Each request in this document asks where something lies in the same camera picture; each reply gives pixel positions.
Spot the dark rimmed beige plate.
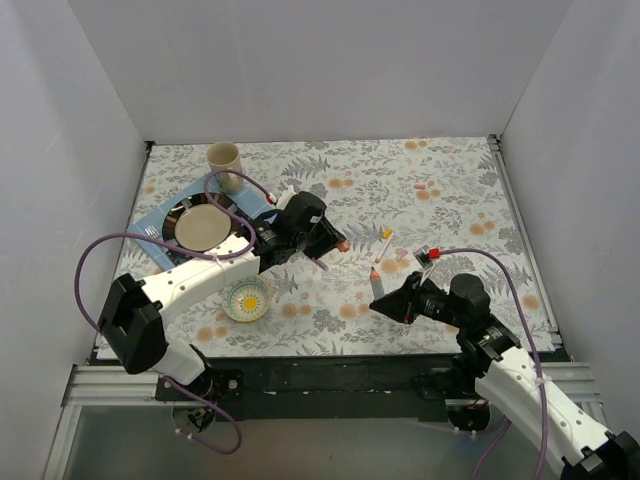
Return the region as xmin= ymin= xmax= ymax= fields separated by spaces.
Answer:
xmin=160 ymin=193 xmax=240 ymax=253

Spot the patterned bowl yellow centre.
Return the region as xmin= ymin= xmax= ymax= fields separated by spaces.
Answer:
xmin=222 ymin=275 xmax=272 ymax=323

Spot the blue tiled placemat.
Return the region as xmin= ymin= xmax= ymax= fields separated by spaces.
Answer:
xmin=125 ymin=172 xmax=276 ymax=271

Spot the beige mug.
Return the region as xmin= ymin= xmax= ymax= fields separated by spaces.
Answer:
xmin=206 ymin=142 xmax=244 ymax=194

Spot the silver fork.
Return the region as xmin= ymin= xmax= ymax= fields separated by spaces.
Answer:
xmin=144 ymin=225 xmax=164 ymax=248

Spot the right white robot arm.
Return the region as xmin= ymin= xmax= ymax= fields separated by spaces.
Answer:
xmin=369 ymin=272 xmax=639 ymax=479

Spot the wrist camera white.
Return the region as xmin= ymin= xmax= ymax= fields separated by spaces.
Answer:
xmin=266 ymin=185 xmax=297 ymax=213
xmin=413 ymin=246 xmax=440 ymax=285

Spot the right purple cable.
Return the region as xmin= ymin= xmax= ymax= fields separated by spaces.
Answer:
xmin=469 ymin=247 xmax=551 ymax=480

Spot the purple pen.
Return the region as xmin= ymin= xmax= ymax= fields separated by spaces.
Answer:
xmin=311 ymin=259 xmax=329 ymax=271

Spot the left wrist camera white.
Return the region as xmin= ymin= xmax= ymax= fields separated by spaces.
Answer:
xmin=266 ymin=185 xmax=297 ymax=213

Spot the floral tablecloth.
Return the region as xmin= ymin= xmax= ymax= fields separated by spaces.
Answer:
xmin=95 ymin=137 xmax=554 ymax=359

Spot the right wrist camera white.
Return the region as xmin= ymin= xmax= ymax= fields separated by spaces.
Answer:
xmin=413 ymin=246 xmax=440 ymax=285

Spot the grey orange highlighter pen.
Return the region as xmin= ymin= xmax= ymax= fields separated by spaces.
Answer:
xmin=369 ymin=267 xmax=385 ymax=300

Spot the black base frame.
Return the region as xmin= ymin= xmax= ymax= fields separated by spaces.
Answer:
xmin=89 ymin=352 xmax=571 ymax=426

